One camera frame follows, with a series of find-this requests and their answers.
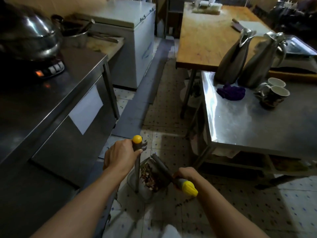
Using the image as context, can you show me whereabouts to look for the steel tray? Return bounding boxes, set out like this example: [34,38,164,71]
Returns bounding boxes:
[282,35,317,57]

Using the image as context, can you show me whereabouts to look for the wooden top table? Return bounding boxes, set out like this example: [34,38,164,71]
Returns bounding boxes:
[175,2,317,120]

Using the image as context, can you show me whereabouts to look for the person's left forearm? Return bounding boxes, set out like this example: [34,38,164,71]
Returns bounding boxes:
[30,167,130,238]

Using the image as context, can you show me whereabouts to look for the thick pale chopping block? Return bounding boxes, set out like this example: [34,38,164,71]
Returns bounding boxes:
[192,2,223,16]

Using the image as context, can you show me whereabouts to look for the black induction cooker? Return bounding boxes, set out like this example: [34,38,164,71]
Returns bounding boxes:
[0,55,65,85]

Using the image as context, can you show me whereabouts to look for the person's right forearm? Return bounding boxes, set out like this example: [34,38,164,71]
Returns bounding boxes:
[196,177,270,238]

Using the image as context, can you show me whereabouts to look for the steel ladle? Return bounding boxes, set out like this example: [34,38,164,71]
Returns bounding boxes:
[81,19,96,33]

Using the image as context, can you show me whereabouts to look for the white mug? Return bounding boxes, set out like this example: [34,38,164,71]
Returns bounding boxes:
[267,77,287,88]

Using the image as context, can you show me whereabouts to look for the white paper sheet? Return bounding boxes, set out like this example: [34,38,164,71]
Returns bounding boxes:
[68,84,104,136]

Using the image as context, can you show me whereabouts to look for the dark patterned mug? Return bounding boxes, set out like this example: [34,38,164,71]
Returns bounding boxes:
[255,85,290,110]

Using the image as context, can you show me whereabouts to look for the steel pot with utensils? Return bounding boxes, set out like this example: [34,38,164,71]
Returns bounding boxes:
[51,14,96,49]

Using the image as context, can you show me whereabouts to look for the brown wooden board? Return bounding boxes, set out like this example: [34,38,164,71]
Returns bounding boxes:
[269,66,317,84]

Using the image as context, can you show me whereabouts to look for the cleaver knife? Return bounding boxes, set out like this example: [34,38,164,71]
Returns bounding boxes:
[231,18,246,33]

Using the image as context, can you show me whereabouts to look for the purple cloth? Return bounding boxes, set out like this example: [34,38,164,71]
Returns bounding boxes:
[216,83,246,101]

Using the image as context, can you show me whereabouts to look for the white cutting board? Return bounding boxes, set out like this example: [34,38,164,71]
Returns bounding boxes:
[237,20,273,38]

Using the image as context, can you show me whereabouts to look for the steel thermos jug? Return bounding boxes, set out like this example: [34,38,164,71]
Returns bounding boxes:
[237,32,288,89]
[214,28,257,85]

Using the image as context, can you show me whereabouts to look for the large steel pot with lid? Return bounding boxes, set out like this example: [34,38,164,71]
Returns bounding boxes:
[0,2,63,62]

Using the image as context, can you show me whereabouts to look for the person's right hand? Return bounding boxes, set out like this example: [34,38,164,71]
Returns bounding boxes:
[172,167,206,189]

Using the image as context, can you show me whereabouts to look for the grey dustpan yellow handle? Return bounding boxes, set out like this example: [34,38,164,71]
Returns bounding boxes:
[127,154,199,204]

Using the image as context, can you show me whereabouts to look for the grey floor mat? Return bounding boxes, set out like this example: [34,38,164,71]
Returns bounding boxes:
[99,38,175,160]

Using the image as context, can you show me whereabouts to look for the white chest freezer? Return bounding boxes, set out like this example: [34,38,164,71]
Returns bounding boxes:
[74,0,157,91]

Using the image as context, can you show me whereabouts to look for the swept debris pile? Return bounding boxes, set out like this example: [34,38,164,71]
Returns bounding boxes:
[139,163,172,193]

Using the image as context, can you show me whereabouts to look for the person's left hand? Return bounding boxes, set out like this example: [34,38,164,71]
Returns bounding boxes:
[103,139,143,173]

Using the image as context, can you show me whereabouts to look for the stainless steel table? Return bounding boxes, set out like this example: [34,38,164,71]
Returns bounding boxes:
[186,70,317,191]

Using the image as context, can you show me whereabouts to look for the steel tongs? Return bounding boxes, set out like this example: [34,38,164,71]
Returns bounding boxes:
[87,32,120,44]

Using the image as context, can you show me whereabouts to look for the stainless steel counter cabinet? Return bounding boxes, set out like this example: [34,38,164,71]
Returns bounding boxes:
[0,47,121,238]

